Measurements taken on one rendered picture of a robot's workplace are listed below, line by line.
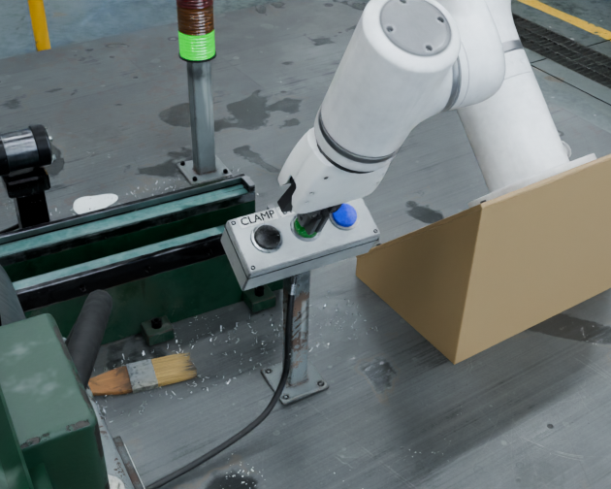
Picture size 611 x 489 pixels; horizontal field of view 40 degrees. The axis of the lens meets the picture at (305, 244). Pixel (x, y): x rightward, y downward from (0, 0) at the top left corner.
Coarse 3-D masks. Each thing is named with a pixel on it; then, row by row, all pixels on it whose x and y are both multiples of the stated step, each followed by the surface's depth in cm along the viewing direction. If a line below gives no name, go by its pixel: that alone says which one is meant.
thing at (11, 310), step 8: (0, 272) 84; (0, 280) 82; (8, 280) 85; (0, 288) 80; (8, 288) 83; (0, 296) 79; (8, 296) 81; (16, 296) 86; (0, 304) 77; (8, 304) 79; (16, 304) 82; (0, 312) 76; (8, 312) 77; (16, 312) 80; (8, 320) 76; (16, 320) 78
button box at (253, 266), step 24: (264, 216) 96; (288, 216) 96; (360, 216) 99; (240, 240) 94; (288, 240) 95; (312, 240) 96; (336, 240) 97; (360, 240) 98; (240, 264) 94; (264, 264) 93; (288, 264) 94; (312, 264) 98
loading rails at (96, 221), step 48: (192, 192) 128; (240, 192) 129; (0, 240) 117; (48, 240) 118; (96, 240) 120; (144, 240) 124; (192, 240) 119; (48, 288) 109; (96, 288) 112; (144, 288) 116; (192, 288) 120; (240, 288) 125; (144, 336) 119
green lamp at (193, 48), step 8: (184, 40) 139; (192, 40) 138; (200, 40) 138; (208, 40) 139; (184, 48) 139; (192, 48) 139; (200, 48) 139; (208, 48) 140; (184, 56) 140; (192, 56) 140; (200, 56) 140; (208, 56) 141
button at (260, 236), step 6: (258, 228) 94; (264, 228) 94; (270, 228) 94; (258, 234) 94; (264, 234) 94; (270, 234) 94; (276, 234) 94; (258, 240) 93; (264, 240) 93; (270, 240) 94; (276, 240) 94; (264, 246) 93; (270, 246) 93
